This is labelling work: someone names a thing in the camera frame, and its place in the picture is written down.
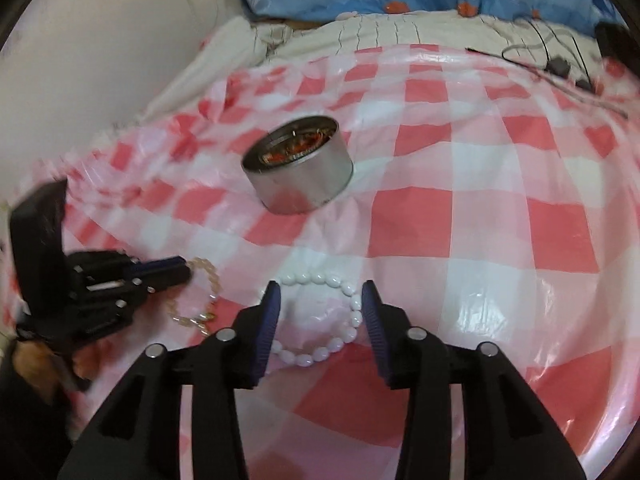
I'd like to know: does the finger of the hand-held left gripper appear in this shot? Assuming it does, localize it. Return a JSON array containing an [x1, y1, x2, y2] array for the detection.
[[135, 256, 187, 272], [142, 267, 192, 287]]

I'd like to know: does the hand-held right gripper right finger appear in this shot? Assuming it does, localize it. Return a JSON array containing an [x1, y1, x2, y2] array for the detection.
[[361, 280, 587, 480]]

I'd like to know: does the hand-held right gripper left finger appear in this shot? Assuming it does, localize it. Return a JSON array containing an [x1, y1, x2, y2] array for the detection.
[[57, 280, 282, 480]]

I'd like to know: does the beige bead bracelet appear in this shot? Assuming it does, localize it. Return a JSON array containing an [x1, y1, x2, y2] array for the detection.
[[167, 257, 222, 339]]

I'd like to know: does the white bead bracelet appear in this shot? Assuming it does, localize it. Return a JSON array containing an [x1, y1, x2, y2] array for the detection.
[[257, 271, 363, 367]]

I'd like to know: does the round metal tin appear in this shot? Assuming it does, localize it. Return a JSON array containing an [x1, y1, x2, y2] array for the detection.
[[241, 116, 354, 215]]

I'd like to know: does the red bead bracelet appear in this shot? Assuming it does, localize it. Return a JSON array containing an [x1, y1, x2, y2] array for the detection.
[[260, 131, 332, 165]]

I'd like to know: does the person's left forearm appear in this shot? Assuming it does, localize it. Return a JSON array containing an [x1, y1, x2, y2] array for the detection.
[[0, 340, 76, 480]]

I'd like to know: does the person's left hand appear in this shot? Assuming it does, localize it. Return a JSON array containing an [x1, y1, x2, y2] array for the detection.
[[12, 337, 103, 403]]

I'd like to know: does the red white checkered plastic cloth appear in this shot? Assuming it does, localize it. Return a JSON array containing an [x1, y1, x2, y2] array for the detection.
[[0, 42, 640, 480]]

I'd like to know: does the white quilted bed sheet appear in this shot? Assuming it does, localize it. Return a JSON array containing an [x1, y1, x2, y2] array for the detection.
[[140, 10, 601, 126]]

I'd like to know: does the black jacket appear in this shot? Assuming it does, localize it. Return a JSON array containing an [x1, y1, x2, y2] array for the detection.
[[594, 21, 632, 63]]

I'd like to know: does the black cable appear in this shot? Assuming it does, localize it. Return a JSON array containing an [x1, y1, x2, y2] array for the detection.
[[465, 19, 630, 120]]

